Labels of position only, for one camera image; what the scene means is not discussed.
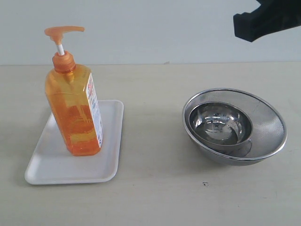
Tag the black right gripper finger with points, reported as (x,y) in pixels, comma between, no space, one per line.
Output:
(270,17)

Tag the orange pump soap bottle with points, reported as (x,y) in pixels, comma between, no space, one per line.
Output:
(69,88)

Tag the small stainless steel bowl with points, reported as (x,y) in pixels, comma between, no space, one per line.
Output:
(222,127)

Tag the steel mesh colander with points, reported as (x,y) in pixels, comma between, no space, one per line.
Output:
(269,131)

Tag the white rectangular foam tray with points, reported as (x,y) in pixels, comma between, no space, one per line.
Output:
(52,164)

